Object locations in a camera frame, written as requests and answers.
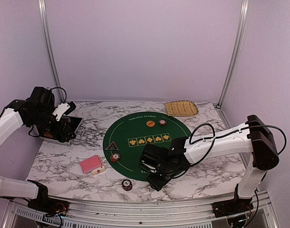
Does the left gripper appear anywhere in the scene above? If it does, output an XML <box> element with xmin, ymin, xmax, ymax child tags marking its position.
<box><xmin>28</xmin><ymin>109</ymin><xmax>76</xmax><ymax>143</ymax></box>

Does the orange chip stack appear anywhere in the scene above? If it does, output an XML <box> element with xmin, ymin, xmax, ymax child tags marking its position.
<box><xmin>159</xmin><ymin>119</ymin><xmax>167</xmax><ymax>125</ymax></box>
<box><xmin>110</xmin><ymin>153</ymin><xmax>120</xmax><ymax>162</ymax></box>

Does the orange big blind button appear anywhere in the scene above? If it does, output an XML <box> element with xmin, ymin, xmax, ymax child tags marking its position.
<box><xmin>146</xmin><ymin>120</ymin><xmax>155</xmax><ymax>127</ymax></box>

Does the orange chip stack top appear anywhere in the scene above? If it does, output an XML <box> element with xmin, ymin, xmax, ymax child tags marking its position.
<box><xmin>159</xmin><ymin>119</ymin><xmax>167</xmax><ymax>125</ymax></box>

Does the triangular all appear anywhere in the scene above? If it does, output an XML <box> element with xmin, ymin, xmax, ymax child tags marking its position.
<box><xmin>106</xmin><ymin>142</ymin><xmax>119</xmax><ymax>151</ymax></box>

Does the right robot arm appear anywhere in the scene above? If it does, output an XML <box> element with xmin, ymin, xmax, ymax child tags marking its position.
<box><xmin>140</xmin><ymin>115</ymin><xmax>280</xmax><ymax>213</ymax></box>

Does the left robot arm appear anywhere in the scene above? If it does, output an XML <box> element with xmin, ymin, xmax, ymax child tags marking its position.
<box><xmin>0</xmin><ymin>98</ymin><xmax>76</xmax><ymax>211</ymax></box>

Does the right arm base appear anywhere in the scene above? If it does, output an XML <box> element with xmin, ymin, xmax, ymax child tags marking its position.
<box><xmin>212</xmin><ymin>199</ymin><xmax>253</xmax><ymax>218</ymax></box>

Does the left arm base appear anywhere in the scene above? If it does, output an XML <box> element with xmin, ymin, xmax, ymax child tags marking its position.
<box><xmin>27</xmin><ymin>198</ymin><xmax>69</xmax><ymax>217</ymax></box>

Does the brown poker chip stack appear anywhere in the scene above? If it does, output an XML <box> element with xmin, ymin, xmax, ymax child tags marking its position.
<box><xmin>122</xmin><ymin>179</ymin><xmax>133</xmax><ymax>191</ymax></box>

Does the round green poker mat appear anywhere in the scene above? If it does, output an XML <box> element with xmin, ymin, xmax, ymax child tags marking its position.
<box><xmin>103</xmin><ymin>112</ymin><xmax>191</xmax><ymax>181</ymax></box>

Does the red playing card deck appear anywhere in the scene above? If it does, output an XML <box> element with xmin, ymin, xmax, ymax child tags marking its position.
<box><xmin>80</xmin><ymin>155</ymin><xmax>103</xmax><ymax>173</ymax></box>

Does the gold card deck box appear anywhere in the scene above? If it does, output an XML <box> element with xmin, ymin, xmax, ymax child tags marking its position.
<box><xmin>91</xmin><ymin>166</ymin><xmax>106</xmax><ymax>176</ymax></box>

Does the woven bamboo tray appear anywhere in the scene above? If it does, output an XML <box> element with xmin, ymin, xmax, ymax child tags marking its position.
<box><xmin>164</xmin><ymin>100</ymin><xmax>199</xmax><ymax>117</ymax></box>

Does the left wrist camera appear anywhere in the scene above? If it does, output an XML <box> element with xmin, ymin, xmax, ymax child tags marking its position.
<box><xmin>52</xmin><ymin>101</ymin><xmax>76</xmax><ymax>122</ymax></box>

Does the front aluminium rail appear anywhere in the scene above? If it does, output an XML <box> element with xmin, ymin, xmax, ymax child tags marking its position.
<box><xmin>1</xmin><ymin>191</ymin><xmax>279</xmax><ymax>228</ymax></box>

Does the left aluminium frame post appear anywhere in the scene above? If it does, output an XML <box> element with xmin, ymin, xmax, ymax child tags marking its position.
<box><xmin>38</xmin><ymin>0</ymin><xmax>66</xmax><ymax>104</ymax></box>

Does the aluminium frame post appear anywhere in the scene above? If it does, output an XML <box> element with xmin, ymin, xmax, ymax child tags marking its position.
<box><xmin>216</xmin><ymin>0</ymin><xmax>250</xmax><ymax>109</ymax></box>
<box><xmin>38</xmin><ymin>0</ymin><xmax>66</xmax><ymax>104</ymax></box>

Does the right aluminium frame post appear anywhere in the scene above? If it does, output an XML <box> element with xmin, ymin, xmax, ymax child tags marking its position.
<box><xmin>216</xmin><ymin>0</ymin><xmax>250</xmax><ymax>109</ymax></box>

